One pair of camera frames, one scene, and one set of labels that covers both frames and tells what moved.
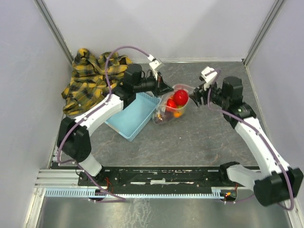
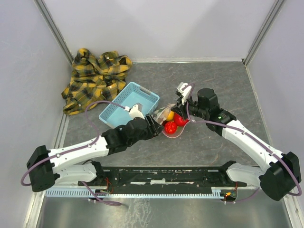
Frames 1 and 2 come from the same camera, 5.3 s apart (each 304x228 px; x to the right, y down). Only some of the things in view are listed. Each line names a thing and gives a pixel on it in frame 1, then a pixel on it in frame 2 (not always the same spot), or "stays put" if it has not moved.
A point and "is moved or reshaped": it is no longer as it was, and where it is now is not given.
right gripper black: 203,93 -> 180,108
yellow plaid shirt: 92,79 stays put
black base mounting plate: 189,178 stays put
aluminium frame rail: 55,30 stays put
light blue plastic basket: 129,121 stays put
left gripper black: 162,88 -> 155,128
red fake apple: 181,97 is moved or reshaped
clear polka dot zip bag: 172,105 is moved or reshaped
